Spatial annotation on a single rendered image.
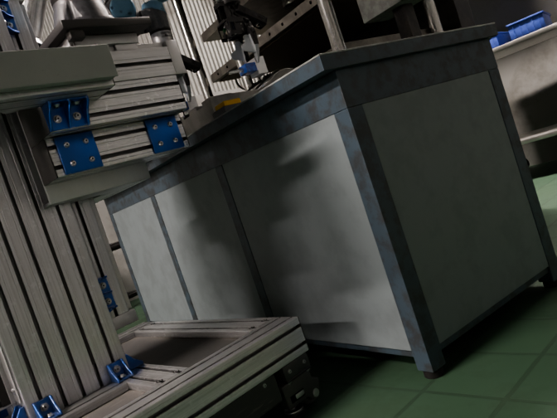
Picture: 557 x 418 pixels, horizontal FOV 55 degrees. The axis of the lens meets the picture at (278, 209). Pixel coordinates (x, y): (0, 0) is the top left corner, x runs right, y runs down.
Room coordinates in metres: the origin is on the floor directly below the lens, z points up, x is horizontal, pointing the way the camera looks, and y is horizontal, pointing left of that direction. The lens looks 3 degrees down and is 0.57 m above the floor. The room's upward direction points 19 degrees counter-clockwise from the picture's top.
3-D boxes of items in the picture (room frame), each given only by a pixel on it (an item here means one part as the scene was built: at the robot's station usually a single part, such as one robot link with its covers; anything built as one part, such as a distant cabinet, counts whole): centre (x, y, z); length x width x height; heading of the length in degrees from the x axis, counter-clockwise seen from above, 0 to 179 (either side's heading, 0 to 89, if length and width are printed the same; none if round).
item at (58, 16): (1.32, 0.30, 1.09); 0.15 x 0.15 x 0.10
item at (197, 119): (1.98, -0.04, 0.87); 0.50 x 0.26 x 0.14; 124
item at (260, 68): (1.71, -0.04, 0.93); 0.13 x 0.05 x 0.05; 124
